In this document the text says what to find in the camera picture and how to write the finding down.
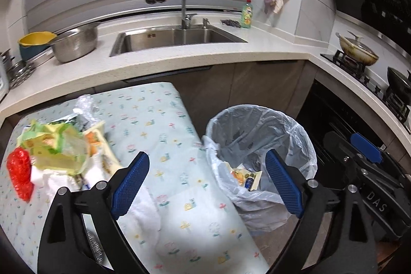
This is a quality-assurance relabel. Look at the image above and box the black gas stove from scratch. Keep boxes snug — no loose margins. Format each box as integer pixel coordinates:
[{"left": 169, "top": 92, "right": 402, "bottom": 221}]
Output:
[{"left": 320, "top": 50, "right": 410, "bottom": 134}]

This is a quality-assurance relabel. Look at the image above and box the green dish soap bottle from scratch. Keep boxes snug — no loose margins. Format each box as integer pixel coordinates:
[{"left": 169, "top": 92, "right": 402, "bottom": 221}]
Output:
[{"left": 241, "top": 0, "right": 253, "bottom": 29}]

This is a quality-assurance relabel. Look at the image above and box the white crumpled tissue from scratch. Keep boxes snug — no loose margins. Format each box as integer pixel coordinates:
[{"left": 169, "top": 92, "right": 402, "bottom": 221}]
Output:
[{"left": 40, "top": 180, "right": 161, "bottom": 251}]

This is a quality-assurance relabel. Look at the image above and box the stainless steel colander bowl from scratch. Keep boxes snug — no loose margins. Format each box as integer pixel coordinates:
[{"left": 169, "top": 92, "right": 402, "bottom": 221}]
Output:
[{"left": 49, "top": 22, "right": 100, "bottom": 63}]

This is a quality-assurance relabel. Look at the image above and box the stainless steel sink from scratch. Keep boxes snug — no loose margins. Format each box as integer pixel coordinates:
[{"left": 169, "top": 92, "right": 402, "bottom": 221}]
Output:
[{"left": 109, "top": 25, "right": 247, "bottom": 57}]

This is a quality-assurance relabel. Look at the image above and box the soap dispenser pump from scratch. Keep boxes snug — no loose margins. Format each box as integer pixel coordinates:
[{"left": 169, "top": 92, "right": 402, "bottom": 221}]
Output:
[{"left": 203, "top": 18, "right": 210, "bottom": 29}]

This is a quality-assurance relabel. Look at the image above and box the black wok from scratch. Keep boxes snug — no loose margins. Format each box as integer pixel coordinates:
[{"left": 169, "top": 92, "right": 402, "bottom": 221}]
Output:
[{"left": 387, "top": 67, "right": 411, "bottom": 98}]

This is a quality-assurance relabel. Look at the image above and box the round steel steamer rack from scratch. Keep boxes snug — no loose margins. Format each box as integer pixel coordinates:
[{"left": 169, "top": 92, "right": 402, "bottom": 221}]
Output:
[{"left": 7, "top": 61, "right": 35, "bottom": 90}]

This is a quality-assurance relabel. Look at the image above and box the floral light blue tablecloth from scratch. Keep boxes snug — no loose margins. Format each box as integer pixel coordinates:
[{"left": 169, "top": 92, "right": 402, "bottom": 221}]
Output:
[{"left": 0, "top": 81, "right": 270, "bottom": 274}]

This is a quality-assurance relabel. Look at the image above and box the yellow green snack wrapper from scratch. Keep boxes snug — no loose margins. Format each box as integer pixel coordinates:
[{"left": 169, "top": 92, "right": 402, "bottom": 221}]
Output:
[{"left": 17, "top": 120, "right": 91, "bottom": 175}]

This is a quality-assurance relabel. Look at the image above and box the red plastic bag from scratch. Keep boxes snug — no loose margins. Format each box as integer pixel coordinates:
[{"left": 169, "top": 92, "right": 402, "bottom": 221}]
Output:
[{"left": 6, "top": 147, "right": 34, "bottom": 202}]

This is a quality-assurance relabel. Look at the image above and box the beige pan with glass lid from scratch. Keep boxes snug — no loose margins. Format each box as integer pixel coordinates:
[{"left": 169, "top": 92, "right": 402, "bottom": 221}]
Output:
[{"left": 336, "top": 30, "right": 379, "bottom": 66}]

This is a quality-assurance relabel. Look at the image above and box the dark scouring pad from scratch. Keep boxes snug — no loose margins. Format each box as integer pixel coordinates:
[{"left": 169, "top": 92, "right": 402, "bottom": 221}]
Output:
[{"left": 220, "top": 19, "right": 242, "bottom": 28}]

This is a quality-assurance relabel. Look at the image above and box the yellow blue mixing bowl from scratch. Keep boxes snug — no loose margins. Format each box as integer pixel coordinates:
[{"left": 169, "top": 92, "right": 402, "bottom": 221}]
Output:
[{"left": 18, "top": 31, "right": 57, "bottom": 61}]

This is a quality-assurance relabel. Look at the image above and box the clear plastic bag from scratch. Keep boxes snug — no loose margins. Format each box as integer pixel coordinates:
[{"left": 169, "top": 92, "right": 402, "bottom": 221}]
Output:
[{"left": 73, "top": 95, "right": 102, "bottom": 131}]

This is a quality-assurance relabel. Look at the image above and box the trash bin with plastic liner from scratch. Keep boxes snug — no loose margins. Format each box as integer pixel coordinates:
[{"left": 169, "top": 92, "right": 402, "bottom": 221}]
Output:
[{"left": 203, "top": 104, "right": 318, "bottom": 235}]

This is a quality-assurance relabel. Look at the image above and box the white rice cooker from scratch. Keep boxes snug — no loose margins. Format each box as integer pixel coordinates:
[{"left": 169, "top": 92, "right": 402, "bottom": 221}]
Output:
[{"left": 0, "top": 61, "right": 10, "bottom": 101}]

